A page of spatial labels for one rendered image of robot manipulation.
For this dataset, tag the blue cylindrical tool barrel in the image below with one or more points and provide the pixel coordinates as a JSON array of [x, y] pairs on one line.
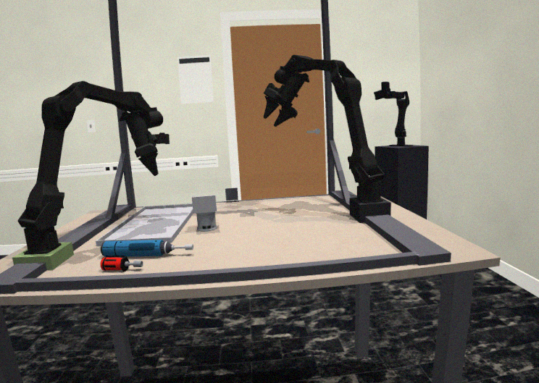
[[138, 248]]

